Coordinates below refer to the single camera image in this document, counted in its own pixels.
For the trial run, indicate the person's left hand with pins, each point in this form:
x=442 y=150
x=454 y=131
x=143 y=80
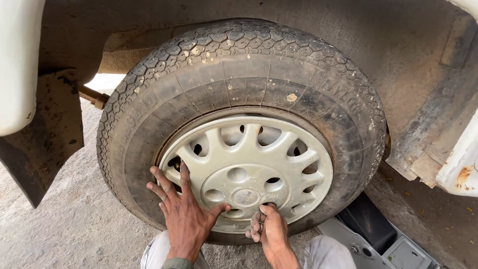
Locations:
x=186 y=220

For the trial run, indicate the person's right hand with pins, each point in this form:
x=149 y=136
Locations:
x=274 y=229

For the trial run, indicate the person's right fingers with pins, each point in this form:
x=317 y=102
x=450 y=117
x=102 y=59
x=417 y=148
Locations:
x=257 y=224

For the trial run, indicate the silver plastic wheel cover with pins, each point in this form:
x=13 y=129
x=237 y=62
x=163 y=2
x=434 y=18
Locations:
x=257 y=153

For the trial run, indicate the person's right leg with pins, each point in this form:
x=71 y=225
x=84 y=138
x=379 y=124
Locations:
x=328 y=254

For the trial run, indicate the person's leg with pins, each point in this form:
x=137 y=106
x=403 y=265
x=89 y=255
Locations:
x=157 y=254
x=328 y=254

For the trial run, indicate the person's left leg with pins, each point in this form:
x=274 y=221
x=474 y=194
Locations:
x=157 y=254

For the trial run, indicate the black jack block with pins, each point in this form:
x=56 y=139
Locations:
x=368 y=224

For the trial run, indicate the grey metal floor jack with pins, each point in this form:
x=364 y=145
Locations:
x=403 y=254

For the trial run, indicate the black rubber car tire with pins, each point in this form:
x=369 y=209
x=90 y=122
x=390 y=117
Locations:
x=239 y=74

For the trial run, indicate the rusty metal axle rod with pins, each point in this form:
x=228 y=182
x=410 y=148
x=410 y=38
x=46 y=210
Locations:
x=91 y=96

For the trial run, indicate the black muddy mud flap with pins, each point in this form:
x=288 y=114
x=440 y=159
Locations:
x=41 y=138

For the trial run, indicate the white car body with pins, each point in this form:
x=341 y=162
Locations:
x=18 y=56

